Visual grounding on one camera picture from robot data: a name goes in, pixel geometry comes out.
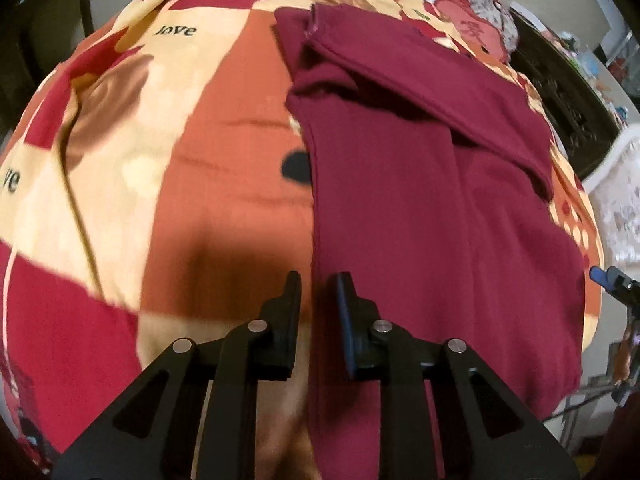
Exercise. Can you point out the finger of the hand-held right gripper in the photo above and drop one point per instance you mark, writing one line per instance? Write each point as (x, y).
(600, 275)

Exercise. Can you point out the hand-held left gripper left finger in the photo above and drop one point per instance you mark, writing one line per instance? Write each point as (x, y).
(287, 320)

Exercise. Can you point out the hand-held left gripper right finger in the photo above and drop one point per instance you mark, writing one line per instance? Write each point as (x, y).
(345, 320)

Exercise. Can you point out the maroon garment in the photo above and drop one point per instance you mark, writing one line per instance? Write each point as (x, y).
(400, 185)

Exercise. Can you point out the white ornate chair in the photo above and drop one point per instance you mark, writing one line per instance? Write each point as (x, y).
(620, 200)

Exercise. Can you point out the dark carved wooden headboard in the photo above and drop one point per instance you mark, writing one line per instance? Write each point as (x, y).
(565, 90)

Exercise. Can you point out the printed orange red blanket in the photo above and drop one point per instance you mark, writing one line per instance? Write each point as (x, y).
(200, 135)

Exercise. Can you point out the clutter on headboard shelf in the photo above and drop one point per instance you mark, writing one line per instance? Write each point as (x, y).
(595, 60)

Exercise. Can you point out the red heart cushion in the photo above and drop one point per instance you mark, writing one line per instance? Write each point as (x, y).
(465, 25)

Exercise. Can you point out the dark wooden table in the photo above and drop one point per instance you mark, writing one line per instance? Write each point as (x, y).
(30, 60)

